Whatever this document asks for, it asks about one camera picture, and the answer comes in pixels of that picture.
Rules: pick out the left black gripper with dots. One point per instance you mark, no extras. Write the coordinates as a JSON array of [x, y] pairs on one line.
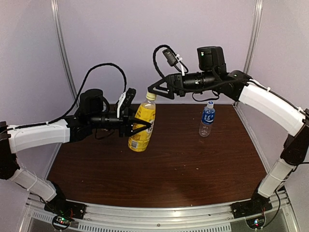
[[125, 126]]

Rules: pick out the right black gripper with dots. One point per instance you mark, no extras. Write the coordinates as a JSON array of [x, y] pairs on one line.
[[175, 85]]

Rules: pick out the pale yellow bottle cap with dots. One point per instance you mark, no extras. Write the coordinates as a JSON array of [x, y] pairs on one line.
[[150, 96]]

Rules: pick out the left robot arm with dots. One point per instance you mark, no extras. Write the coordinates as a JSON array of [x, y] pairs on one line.
[[93, 113]]

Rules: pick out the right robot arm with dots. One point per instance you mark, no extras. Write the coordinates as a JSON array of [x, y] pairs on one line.
[[240, 87]]

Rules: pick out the blue label bottle white cap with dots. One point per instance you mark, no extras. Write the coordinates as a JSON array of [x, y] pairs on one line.
[[207, 119]]

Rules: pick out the left circuit board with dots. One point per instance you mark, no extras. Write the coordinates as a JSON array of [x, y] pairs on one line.
[[61, 223]]

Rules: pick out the circuit board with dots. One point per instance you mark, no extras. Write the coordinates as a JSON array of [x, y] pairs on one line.
[[256, 223], [61, 223]]

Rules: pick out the right circuit board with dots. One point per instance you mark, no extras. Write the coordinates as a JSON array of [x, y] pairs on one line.
[[256, 223]]

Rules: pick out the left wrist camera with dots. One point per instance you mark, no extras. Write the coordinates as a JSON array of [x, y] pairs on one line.
[[125, 100]]

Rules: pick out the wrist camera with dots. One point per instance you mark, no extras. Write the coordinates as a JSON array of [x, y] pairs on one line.
[[174, 60], [125, 100]]

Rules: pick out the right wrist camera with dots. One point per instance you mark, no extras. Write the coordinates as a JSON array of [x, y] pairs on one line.
[[174, 60]]

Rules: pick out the front aluminium rail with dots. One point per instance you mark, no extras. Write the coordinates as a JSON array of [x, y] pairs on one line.
[[207, 218]]

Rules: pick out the right aluminium frame post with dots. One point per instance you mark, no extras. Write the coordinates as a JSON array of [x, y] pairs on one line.
[[257, 18]]

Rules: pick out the aluminium frame post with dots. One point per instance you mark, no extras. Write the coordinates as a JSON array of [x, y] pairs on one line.
[[62, 48], [257, 18]]

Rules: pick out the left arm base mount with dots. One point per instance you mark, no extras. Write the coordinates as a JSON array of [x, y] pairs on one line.
[[68, 206]]

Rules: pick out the left aluminium frame post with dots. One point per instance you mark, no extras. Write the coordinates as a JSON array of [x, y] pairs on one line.
[[62, 48]]

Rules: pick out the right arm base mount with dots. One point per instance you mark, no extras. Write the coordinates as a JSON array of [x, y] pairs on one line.
[[257, 204]]

